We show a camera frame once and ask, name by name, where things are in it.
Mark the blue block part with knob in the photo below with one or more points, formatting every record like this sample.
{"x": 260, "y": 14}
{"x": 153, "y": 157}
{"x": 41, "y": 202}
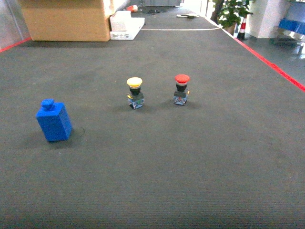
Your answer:
{"x": 54, "y": 120}

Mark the yellow mushroom push button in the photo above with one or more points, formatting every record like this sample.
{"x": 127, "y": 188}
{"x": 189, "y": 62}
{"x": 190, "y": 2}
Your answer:
{"x": 136, "y": 98}

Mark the red mushroom push button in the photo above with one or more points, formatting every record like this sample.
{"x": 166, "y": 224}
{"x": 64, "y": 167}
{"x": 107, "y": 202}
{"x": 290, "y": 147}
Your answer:
{"x": 181, "y": 93}

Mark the white flat box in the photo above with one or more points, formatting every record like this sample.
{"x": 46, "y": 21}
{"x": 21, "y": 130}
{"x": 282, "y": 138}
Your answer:
{"x": 124, "y": 27}

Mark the red white traffic cone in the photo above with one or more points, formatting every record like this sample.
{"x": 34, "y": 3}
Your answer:
{"x": 241, "y": 34}

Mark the large cardboard box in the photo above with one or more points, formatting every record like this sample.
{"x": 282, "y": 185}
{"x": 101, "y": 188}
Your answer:
{"x": 67, "y": 20}

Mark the potted green plant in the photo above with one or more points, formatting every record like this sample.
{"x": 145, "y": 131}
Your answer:
{"x": 229, "y": 13}

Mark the red conveyor side rail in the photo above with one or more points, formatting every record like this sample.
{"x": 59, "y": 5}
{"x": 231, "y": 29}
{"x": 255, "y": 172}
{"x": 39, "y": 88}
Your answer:
{"x": 263, "y": 59}

